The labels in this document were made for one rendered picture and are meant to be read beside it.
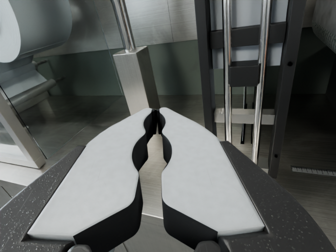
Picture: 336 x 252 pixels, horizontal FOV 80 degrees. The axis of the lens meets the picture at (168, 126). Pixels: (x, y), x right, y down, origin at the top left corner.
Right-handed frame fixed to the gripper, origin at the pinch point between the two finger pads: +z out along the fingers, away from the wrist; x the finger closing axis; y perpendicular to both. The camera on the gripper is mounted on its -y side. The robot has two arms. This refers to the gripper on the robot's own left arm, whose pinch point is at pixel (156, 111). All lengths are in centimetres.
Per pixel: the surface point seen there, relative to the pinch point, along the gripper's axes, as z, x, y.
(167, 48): 80, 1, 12
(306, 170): 24, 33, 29
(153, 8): 81, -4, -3
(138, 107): 57, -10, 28
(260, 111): 25.1, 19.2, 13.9
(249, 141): 37, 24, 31
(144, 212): 17.7, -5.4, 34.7
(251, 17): 28.2, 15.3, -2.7
